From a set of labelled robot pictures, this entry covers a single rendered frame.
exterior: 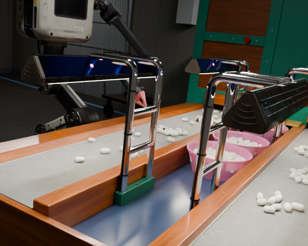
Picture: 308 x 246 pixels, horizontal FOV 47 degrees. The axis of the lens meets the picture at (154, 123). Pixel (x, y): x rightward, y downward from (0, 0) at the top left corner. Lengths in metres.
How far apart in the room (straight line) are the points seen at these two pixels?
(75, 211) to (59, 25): 1.13
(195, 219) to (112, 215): 0.27
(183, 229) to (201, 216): 0.09
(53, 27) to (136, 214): 1.11
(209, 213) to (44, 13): 1.28
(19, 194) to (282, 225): 0.71
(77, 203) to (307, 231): 0.61
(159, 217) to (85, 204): 0.22
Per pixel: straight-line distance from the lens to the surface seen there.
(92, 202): 1.05
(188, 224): 0.89
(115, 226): 1.02
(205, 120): 0.92
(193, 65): 1.76
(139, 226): 1.03
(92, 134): 1.56
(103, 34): 6.61
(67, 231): 0.87
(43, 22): 1.87
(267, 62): 2.44
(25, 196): 1.03
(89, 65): 1.09
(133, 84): 1.03
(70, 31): 1.94
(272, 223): 1.04
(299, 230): 1.05
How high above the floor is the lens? 1.18
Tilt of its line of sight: 13 degrees down
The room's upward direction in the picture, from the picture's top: 6 degrees clockwise
